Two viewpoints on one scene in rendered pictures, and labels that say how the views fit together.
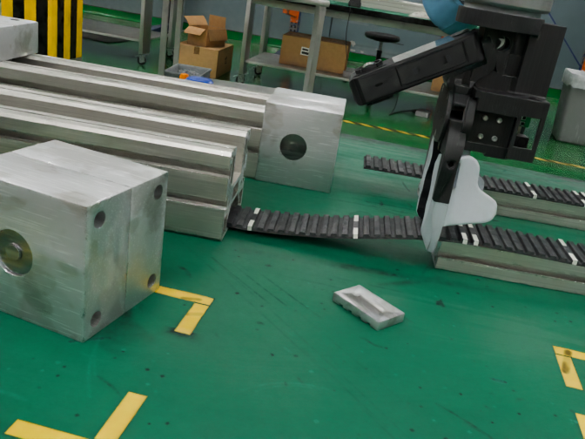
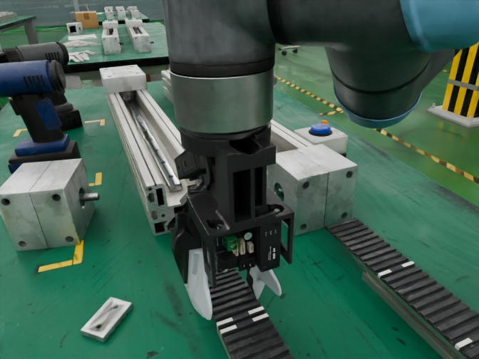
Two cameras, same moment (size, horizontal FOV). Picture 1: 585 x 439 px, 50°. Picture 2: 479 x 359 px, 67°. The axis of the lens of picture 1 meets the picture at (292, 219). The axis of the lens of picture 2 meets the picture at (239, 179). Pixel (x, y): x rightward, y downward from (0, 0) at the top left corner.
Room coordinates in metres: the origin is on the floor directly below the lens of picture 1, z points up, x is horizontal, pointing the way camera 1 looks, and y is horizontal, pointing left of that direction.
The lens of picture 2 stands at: (0.46, -0.39, 1.10)
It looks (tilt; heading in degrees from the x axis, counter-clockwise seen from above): 28 degrees down; 65
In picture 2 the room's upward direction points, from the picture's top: 2 degrees counter-clockwise
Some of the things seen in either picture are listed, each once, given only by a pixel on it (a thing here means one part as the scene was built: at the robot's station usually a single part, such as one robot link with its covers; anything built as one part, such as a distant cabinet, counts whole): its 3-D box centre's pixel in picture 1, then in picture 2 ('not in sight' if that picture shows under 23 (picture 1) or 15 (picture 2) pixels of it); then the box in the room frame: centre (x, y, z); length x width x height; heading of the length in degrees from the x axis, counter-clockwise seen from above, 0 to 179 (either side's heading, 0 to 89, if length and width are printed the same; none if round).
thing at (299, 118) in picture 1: (303, 135); (316, 185); (0.77, 0.00, 0.83); 0.12 x 0.09 x 0.10; 177
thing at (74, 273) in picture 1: (78, 227); (58, 201); (0.41, 0.15, 0.83); 0.11 x 0.10 x 0.10; 162
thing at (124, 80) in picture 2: not in sight; (123, 82); (0.61, 0.71, 0.87); 0.16 x 0.11 x 0.07; 87
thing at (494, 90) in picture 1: (491, 85); (232, 194); (0.56, -0.15, 0.95); 0.09 x 0.08 x 0.12; 87
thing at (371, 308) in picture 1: (367, 307); (107, 318); (0.44, -0.07, 0.78); 0.05 x 0.03 x 0.01; 44
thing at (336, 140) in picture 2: not in sight; (316, 146); (0.89, 0.16, 0.81); 0.10 x 0.08 x 0.06; 177
